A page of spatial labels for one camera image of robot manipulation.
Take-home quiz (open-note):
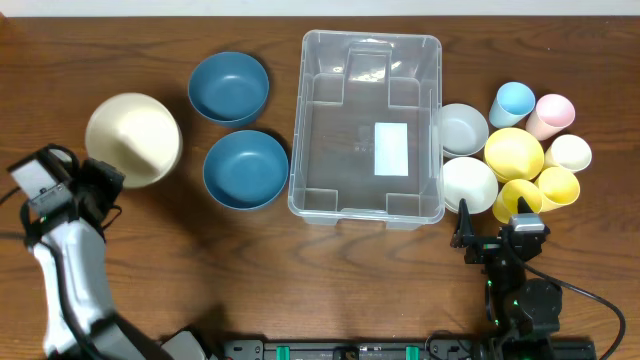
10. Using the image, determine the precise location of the yellow cup front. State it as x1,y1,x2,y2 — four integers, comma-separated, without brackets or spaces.
492,179,543,223

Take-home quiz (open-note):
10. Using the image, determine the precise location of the yellow cup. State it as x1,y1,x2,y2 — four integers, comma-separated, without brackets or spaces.
492,179,543,223
535,167,581,212

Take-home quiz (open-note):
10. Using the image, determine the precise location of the cream beige bowl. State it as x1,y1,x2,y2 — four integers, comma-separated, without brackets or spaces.
85,93,183,189

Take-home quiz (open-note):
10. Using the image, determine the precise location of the dark blue bowl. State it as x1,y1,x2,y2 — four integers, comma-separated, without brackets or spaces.
187,52,270,128
202,130,289,211

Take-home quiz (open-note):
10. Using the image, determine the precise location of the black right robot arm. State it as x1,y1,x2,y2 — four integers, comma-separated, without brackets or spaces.
451,198,562,360

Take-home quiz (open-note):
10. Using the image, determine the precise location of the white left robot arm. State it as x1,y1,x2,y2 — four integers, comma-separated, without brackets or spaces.
11,148,208,360

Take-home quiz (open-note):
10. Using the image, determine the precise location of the white label in container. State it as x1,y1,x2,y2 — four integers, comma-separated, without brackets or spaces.
374,123,409,177

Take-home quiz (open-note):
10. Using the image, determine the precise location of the clear plastic storage container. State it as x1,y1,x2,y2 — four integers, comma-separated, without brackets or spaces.
288,30,445,230

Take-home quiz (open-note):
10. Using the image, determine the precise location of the yellow cup right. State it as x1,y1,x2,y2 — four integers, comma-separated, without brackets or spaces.
535,167,581,212

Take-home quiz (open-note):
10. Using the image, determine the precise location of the white small bowl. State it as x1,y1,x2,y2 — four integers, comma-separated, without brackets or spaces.
443,157,499,214

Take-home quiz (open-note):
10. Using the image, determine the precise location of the yellow small bowl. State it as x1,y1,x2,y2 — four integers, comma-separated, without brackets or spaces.
483,127,545,183

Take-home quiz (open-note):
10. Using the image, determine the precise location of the cream white cup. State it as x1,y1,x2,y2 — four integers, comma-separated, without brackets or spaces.
544,134,592,173

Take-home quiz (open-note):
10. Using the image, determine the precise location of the grey small bowl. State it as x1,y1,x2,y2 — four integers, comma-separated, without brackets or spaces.
440,103,489,158

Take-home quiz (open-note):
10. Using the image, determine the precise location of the pink cup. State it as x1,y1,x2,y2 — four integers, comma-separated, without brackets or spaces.
525,94,576,141

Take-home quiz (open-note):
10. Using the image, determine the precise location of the light blue cup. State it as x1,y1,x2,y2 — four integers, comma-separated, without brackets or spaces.
489,82,536,128

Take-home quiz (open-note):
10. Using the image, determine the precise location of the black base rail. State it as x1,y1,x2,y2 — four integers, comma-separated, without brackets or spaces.
217,338,597,360

